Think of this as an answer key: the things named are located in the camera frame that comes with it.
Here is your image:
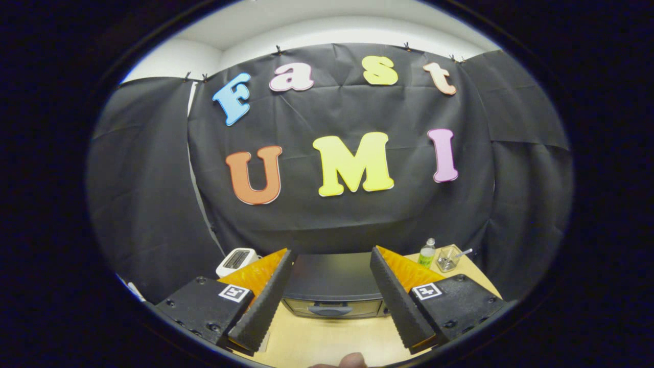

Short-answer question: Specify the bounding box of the white spoon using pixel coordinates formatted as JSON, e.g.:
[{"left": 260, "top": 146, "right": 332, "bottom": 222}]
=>
[{"left": 443, "top": 248, "right": 473, "bottom": 266}]

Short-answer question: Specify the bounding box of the white pop-up toaster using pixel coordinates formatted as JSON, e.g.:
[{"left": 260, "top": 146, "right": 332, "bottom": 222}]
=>
[{"left": 216, "top": 248, "right": 261, "bottom": 278}]

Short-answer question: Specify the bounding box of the small green drink bottle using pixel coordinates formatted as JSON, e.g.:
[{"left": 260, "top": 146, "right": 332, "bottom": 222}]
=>
[{"left": 417, "top": 238, "right": 436, "bottom": 269}]

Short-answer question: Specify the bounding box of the black toaster oven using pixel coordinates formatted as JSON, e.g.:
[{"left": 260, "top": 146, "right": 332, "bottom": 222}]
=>
[{"left": 281, "top": 252, "right": 391, "bottom": 320}]

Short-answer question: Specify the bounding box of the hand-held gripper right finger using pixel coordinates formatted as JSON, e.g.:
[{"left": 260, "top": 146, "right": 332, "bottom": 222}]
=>
[{"left": 369, "top": 245, "right": 507, "bottom": 355}]

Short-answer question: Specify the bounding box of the clear glass cup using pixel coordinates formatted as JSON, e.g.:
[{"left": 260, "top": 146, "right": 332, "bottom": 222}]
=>
[{"left": 436, "top": 245, "right": 462, "bottom": 273}]

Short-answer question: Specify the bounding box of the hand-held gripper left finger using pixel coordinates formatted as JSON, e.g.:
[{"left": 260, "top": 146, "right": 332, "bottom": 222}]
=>
[{"left": 155, "top": 249, "right": 296, "bottom": 357}]

